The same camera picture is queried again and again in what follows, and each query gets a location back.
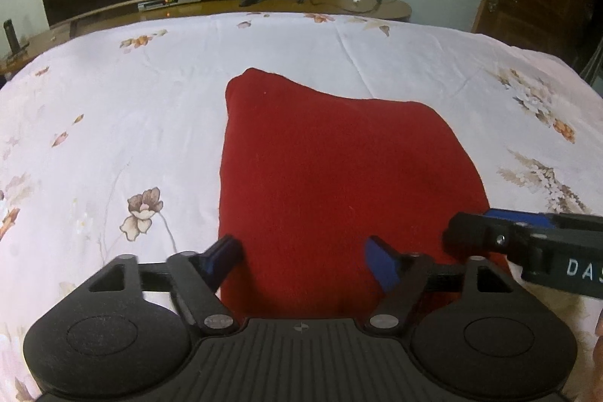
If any wooden tv console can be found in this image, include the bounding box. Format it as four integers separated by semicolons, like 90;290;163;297
1;0;412;78

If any black remote on stand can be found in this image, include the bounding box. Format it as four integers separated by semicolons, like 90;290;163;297
3;19;29;58

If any red knitted sweater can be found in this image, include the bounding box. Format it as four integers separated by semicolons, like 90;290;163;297
219;68;488;320

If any white floral bed sheet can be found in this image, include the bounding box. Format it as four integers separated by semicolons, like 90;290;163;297
1;13;602;401

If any silver set-top box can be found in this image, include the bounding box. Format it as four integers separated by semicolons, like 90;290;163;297
137;0;201;12

